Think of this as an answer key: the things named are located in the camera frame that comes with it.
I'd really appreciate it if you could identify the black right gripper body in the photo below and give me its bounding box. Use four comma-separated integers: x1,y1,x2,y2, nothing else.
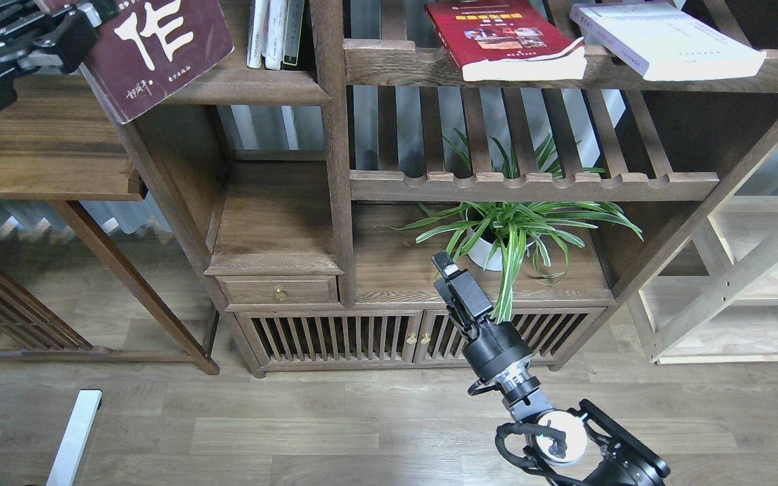
447,304,532,389

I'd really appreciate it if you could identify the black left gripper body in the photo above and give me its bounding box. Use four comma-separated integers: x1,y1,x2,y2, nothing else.
0,1,99,111

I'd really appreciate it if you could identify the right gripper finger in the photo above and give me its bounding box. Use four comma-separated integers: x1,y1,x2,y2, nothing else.
434,280,464,334
432,251,494,328

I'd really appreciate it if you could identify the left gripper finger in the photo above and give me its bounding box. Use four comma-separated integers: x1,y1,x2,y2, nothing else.
75,0,120,28

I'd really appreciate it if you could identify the dark maroon book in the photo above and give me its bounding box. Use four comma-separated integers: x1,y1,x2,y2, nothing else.
41,0,235,125

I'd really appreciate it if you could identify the white book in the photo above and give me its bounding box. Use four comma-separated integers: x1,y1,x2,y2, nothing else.
263,0,288,70
246,0,271,69
570,1,768,81

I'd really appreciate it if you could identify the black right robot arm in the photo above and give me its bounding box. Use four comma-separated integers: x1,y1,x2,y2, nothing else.
432,251,671,485

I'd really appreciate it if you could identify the light wooden shelf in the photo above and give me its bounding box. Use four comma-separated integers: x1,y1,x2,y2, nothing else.
629,150,778,364

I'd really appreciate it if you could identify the white plant pot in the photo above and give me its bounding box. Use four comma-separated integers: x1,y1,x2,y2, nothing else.
464,207,534,273

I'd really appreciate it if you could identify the right slatted cabinet door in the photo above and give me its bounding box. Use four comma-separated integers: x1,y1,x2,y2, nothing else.
413,307,604,367

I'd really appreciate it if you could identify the slatted cabinet door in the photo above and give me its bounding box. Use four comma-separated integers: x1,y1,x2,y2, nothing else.
236,310,423,371
413,307,604,367

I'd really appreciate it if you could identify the green spider plant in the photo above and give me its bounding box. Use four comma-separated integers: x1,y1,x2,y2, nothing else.
392,128,644,350

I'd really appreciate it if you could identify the dark wooden side table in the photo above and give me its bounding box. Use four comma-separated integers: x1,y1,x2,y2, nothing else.
0,75,219,375

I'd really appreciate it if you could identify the dark wooden bookshelf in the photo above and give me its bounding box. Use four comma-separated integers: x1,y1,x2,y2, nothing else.
118,1,778,376

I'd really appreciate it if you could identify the left slatted cabinet door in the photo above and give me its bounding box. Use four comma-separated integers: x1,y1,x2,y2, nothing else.
236,310,423,371

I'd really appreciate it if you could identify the dark upright book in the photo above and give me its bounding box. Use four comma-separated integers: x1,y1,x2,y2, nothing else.
281,0,305,70

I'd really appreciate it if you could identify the small wooden drawer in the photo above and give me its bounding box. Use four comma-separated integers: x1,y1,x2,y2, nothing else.
217,275,338,304

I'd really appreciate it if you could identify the dark slatted wooden rack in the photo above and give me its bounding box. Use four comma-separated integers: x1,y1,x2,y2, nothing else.
0,270,119,362

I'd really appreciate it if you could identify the red book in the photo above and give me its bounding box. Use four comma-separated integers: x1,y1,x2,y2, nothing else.
424,1,587,81

